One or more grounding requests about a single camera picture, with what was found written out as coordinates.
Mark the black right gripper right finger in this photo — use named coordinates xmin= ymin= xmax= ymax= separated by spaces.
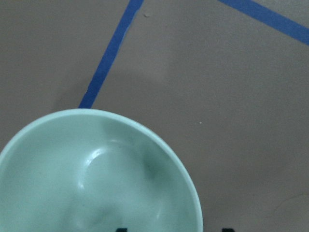
xmin=221 ymin=228 xmax=236 ymax=232

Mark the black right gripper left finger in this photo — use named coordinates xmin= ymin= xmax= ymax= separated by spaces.
xmin=115 ymin=228 xmax=128 ymax=232

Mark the green bowl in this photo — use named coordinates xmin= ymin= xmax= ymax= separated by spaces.
xmin=0 ymin=109 xmax=203 ymax=232

